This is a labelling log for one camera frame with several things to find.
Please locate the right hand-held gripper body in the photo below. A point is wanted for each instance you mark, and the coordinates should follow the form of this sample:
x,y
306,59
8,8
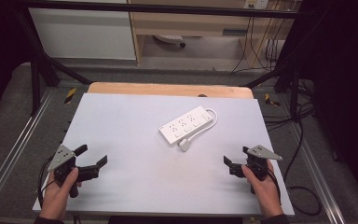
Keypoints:
x,y
259,154

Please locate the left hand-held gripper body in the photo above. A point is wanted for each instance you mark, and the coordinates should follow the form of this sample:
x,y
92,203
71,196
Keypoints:
x,y
62,157

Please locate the white plug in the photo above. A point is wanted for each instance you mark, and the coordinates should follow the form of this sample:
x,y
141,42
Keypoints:
x,y
185,145

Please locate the white power strip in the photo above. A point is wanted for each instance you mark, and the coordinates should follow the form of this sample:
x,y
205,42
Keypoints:
x,y
185,124

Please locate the person's right hand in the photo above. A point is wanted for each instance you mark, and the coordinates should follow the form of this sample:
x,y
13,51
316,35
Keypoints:
x,y
267,196

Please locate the person's left hand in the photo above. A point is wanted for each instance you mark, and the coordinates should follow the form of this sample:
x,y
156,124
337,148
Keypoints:
x,y
56,199

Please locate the yellow black tape strip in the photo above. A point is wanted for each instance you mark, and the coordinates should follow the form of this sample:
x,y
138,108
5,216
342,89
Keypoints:
x,y
271,100
70,95

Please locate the wooden table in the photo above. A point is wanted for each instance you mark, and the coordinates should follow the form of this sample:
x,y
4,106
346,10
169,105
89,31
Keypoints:
x,y
155,89

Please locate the black curtain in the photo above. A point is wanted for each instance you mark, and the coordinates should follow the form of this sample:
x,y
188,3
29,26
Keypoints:
x,y
0,46
341,77

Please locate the white cabinet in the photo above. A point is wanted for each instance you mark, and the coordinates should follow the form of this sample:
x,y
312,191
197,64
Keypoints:
x,y
80,34

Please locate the white chair base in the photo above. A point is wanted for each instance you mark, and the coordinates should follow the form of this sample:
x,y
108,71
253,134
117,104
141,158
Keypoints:
x,y
169,38

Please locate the light wooden desk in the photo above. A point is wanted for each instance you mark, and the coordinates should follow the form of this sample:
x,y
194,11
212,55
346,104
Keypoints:
x,y
180,25

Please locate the aluminium rail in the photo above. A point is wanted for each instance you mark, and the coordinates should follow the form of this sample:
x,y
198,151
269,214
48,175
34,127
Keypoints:
x,y
318,174
18,146

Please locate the white wall outlet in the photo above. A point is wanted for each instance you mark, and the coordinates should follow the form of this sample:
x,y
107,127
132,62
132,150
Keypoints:
x,y
256,3

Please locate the black metal frame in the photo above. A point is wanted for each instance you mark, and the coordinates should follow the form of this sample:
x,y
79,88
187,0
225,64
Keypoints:
x,y
167,8

